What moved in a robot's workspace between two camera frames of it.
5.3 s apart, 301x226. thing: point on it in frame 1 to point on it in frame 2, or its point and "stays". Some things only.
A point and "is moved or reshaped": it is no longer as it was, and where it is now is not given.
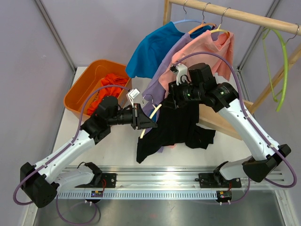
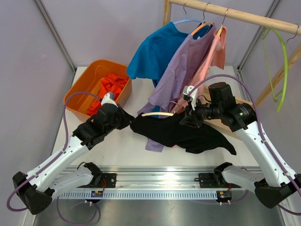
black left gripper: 140,121 to 127,118
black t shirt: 176,125 is moved or reshaped
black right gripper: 174,100 to 192,117
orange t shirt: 111,85 stays
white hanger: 156,108 to 162,113
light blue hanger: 187,20 stays
